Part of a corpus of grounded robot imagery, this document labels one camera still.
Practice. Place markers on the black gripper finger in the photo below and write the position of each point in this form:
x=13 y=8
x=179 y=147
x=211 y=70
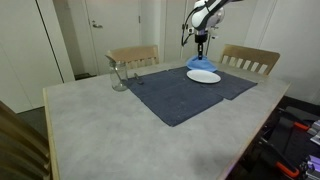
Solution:
x=199 y=51

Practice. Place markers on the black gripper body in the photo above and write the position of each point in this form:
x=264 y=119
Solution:
x=201 y=36

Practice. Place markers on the blue towel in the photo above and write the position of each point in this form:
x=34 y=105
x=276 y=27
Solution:
x=194 y=63

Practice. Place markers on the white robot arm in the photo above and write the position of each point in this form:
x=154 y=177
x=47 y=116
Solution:
x=207 y=13

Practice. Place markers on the white round plate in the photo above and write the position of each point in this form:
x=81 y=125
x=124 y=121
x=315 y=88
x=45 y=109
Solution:
x=203 y=76

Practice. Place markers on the dark grey mat far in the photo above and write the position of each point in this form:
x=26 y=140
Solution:
x=229 y=87

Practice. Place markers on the dark grey mat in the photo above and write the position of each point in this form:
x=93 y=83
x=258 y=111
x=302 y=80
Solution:
x=229 y=87
x=172 y=96

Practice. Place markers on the dark grey mat near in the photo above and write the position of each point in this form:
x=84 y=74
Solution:
x=172 y=96

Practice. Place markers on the clear glass jar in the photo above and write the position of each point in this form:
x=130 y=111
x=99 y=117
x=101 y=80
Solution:
x=118 y=75

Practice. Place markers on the black orange clamp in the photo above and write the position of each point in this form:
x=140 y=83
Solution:
x=297 y=122
x=276 y=159

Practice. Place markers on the wooden chair foreground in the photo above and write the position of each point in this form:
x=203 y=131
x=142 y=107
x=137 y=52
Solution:
x=25 y=152

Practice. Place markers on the silver door handle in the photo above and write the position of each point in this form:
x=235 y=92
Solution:
x=95 y=25

